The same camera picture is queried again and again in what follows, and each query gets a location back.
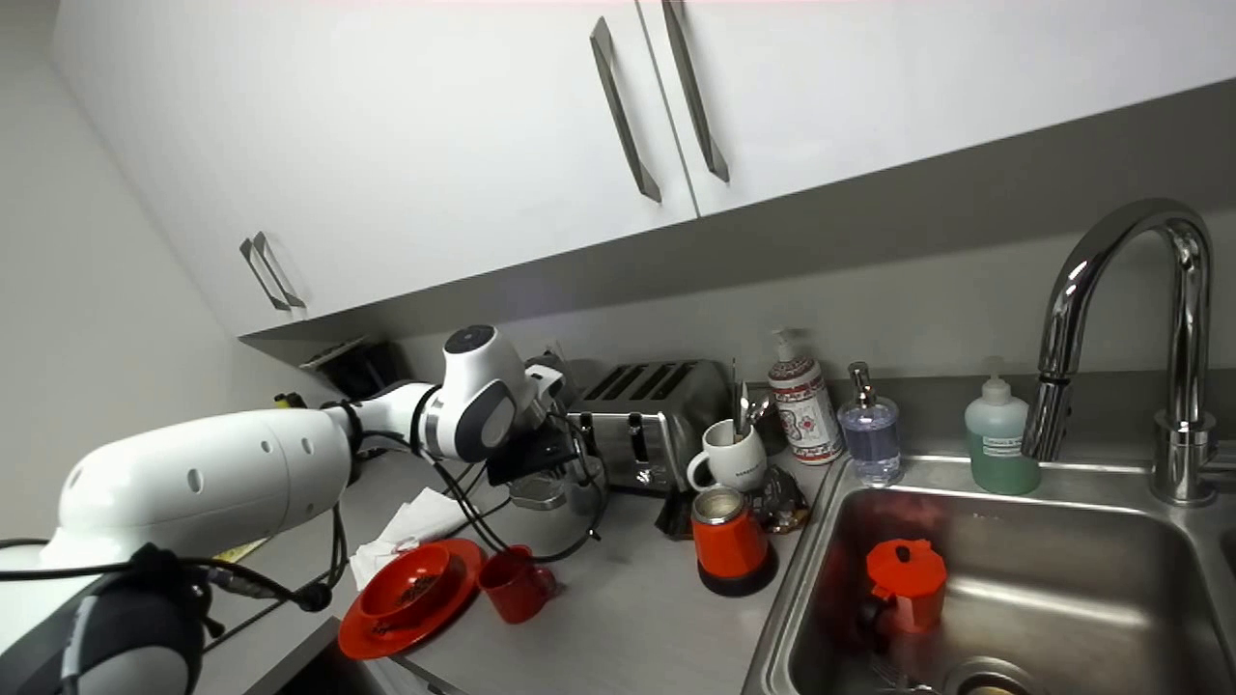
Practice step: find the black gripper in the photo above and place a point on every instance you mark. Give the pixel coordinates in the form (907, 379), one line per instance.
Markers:
(530, 452)

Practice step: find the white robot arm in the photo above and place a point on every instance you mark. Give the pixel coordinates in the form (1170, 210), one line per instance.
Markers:
(207, 475)

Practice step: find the red bowl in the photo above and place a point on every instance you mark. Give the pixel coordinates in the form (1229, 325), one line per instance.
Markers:
(410, 591)

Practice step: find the silver four-slot toaster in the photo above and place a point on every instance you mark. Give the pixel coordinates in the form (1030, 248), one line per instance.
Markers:
(659, 426)

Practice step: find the red cup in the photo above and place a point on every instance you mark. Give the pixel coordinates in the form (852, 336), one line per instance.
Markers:
(516, 590)

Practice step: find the white cloth red stripe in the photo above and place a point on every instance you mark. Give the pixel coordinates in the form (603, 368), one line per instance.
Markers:
(405, 526)

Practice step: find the red plate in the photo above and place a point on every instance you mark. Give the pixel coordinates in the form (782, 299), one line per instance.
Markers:
(445, 616)

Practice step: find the black coffee maker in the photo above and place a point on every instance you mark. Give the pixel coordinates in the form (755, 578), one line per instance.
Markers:
(359, 368)

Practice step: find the white ceramic mug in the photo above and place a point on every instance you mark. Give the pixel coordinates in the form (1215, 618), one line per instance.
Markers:
(735, 457)

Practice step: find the red canister silver lid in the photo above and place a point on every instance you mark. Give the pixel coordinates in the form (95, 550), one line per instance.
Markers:
(732, 544)

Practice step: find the metal spoon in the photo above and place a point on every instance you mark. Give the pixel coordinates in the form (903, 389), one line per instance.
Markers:
(755, 412)

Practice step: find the white soap bottle red print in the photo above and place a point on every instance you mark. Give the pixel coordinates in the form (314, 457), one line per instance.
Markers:
(804, 407)

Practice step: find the clear blue soap dispenser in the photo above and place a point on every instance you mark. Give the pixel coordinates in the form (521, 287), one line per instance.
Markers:
(870, 435)

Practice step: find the white cabinet door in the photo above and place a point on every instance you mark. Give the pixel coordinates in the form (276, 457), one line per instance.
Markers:
(387, 142)
(927, 78)

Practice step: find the green dish soap bottle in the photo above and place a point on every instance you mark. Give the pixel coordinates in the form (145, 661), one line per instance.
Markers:
(1003, 447)

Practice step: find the stainless steel sink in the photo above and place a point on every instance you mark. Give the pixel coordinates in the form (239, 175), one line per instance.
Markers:
(1068, 605)

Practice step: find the chrome faucet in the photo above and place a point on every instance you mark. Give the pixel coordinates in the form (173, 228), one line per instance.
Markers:
(1182, 389)

